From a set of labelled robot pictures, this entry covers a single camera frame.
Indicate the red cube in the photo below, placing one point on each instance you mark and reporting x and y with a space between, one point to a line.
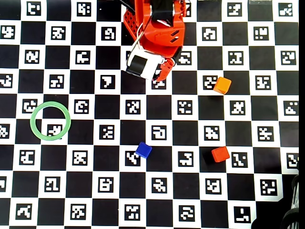
220 154

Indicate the grey tape strip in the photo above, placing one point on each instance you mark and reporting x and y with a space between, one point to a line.
259 2

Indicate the black white marker board mat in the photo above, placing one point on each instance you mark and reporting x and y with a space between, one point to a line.
95 167

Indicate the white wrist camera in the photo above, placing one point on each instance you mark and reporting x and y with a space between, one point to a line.
147 64

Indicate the orange cube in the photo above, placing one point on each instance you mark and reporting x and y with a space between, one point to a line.
222 84

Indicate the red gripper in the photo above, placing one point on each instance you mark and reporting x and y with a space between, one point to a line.
167 69

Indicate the blue cube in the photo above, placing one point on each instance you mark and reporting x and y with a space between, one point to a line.
143 150

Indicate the red robot base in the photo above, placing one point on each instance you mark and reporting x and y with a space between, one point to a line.
129 23

